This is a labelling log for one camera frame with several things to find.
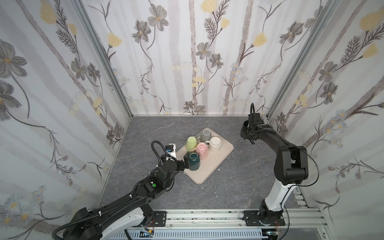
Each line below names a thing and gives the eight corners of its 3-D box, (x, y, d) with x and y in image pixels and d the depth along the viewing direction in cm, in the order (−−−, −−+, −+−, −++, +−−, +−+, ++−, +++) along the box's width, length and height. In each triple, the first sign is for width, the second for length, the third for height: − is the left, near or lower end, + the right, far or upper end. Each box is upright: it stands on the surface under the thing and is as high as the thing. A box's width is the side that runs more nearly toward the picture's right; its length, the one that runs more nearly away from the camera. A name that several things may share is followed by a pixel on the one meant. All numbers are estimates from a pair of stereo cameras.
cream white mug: (213, 154, 99) (214, 149, 94) (205, 145, 103) (206, 140, 98) (222, 148, 102) (223, 142, 97) (214, 140, 107) (215, 134, 101)
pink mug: (196, 161, 96) (196, 153, 88) (196, 149, 101) (196, 141, 93) (206, 161, 96) (207, 153, 88) (206, 149, 101) (207, 141, 94)
